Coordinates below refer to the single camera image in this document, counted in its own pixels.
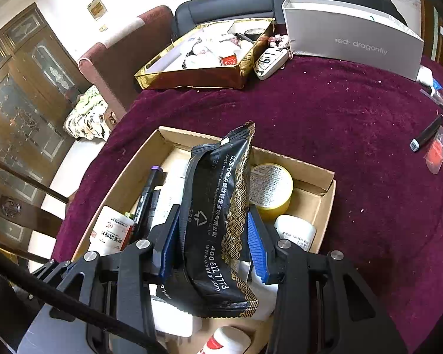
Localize white car key fob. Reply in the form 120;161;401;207
253;47;293;80

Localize black marker grey tip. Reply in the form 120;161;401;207
410;114;443;153

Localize white bottle red label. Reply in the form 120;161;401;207
86;206;140;256

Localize grey cardboard shoe box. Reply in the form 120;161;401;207
281;0;425;82

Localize wooden chair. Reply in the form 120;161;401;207
0;150;74;266

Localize maroon velvet tablecloth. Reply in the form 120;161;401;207
53;53;443;354

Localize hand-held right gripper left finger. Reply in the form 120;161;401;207
33;204;180;343

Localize brown cardboard box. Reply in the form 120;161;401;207
72;125;337;354

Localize black gold patterned packet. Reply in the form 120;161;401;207
179;120;261;320

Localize white round jar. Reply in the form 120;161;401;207
273;214;317;253

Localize white bottle red band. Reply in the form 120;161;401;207
202;325;252;354

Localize black leather sofa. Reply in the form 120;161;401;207
171;0;410;45

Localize brown fabric armchair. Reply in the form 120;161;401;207
77;5;175;119

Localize small yellow jar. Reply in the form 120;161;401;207
248;163;294;222

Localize clear orange sachet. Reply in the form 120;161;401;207
424;125;443;175

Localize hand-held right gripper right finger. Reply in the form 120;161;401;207
247;210;407;354

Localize white power adapter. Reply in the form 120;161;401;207
416;64;434;86

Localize leaf patterned blanket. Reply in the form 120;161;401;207
64;84;113;141

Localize black cable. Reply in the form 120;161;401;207
0;249;168;354

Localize clear blister strips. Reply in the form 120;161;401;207
420;88;443;120

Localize yellow wall label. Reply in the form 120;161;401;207
87;0;108;19

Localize black tape roll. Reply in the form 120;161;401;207
244;28;267;42

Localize gold foil box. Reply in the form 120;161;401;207
134;18;277;90

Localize black marker purple tip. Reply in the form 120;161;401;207
132;166;165;231

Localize wooden glass cabinet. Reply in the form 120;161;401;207
0;3;94;229

